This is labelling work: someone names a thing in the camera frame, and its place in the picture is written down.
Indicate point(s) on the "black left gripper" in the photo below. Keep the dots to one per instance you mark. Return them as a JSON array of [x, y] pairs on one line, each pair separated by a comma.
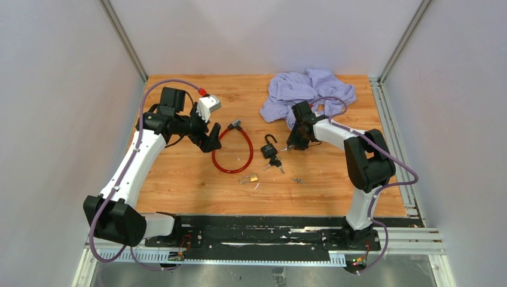
[[207, 143]]

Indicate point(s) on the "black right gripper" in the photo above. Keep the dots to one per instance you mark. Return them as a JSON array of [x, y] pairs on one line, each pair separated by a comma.
[[293, 140]]

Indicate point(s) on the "red cable lock black body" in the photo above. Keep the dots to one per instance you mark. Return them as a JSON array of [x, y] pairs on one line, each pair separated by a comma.
[[239, 159]]

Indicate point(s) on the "black padlock body with shackle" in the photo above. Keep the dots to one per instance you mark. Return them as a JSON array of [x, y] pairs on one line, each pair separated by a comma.
[[269, 150]]

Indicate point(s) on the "small brass padlock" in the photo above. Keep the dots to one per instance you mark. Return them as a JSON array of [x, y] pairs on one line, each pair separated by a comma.
[[248, 179]]

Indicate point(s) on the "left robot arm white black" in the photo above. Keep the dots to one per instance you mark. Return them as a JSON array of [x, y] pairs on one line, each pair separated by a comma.
[[111, 214]]

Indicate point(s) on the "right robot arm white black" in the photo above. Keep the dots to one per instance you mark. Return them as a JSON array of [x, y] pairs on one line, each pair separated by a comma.
[[369, 165]]

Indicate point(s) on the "crumpled lavender cloth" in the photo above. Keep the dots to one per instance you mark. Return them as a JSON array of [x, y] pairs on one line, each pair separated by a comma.
[[328, 95]]

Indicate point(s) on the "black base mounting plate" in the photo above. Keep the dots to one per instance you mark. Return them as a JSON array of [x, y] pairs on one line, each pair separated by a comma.
[[265, 238]]

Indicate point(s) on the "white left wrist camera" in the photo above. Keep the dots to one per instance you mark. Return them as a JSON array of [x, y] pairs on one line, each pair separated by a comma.
[[206, 105]]

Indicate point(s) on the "aluminium frame post right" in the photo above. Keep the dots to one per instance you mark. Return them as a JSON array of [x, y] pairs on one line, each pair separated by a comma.
[[407, 34]]

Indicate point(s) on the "aluminium frame post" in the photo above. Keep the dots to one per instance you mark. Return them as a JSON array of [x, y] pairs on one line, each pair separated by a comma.
[[122, 35], [407, 34]]

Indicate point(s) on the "aluminium frame post left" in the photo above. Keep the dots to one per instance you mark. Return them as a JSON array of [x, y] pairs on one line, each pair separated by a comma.
[[122, 35]]

